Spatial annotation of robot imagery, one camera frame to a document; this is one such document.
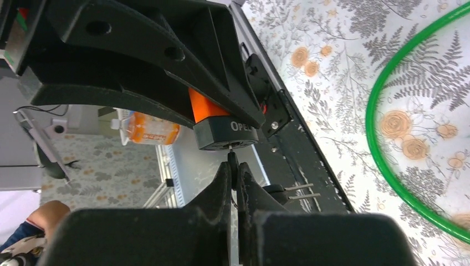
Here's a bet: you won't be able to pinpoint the floral table mat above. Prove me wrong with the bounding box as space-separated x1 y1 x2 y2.
242 1 469 265

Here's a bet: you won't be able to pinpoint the green cable lock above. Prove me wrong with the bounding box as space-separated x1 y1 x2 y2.
365 3 469 246

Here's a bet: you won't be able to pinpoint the black headed keys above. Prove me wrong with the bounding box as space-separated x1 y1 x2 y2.
225 143 321 205

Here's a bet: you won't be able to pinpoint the orange black padlock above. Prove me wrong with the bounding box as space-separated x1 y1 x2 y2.
188 88 259 151

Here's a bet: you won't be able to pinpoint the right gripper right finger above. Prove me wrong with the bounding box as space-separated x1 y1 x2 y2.
237 163 415 265

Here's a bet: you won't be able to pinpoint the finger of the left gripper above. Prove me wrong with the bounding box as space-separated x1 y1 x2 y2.
45 1 265 128
31 48 195 127

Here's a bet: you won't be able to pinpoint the orange plastic bottle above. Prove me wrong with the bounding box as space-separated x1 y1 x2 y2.
110 109 181 146

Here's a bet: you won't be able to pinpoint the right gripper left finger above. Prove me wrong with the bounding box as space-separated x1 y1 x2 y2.
39 162 231 265

